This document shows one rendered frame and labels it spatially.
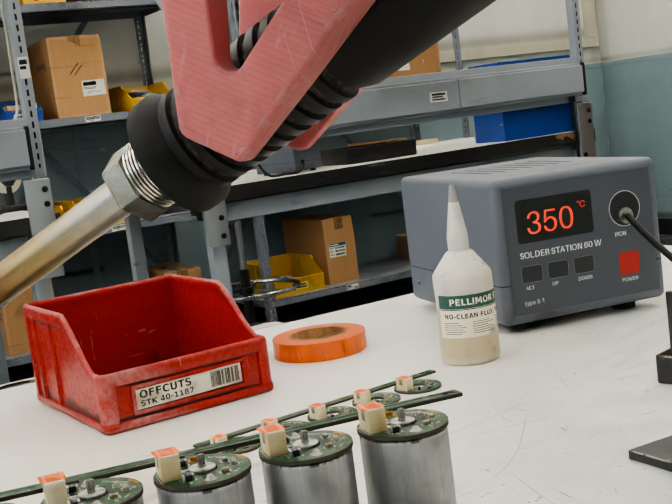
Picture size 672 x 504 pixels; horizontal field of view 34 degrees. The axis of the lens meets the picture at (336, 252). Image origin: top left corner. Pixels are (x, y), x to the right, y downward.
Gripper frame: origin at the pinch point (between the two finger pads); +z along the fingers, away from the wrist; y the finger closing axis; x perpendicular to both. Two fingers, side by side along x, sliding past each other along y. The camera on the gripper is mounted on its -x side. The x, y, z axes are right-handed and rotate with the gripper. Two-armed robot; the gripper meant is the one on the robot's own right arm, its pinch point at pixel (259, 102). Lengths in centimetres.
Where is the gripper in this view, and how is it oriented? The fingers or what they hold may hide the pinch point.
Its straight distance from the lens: 20.2
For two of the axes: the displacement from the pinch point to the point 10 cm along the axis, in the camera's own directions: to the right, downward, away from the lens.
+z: -3.1, 9.0, 3.1
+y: -4.1, 1.7, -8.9
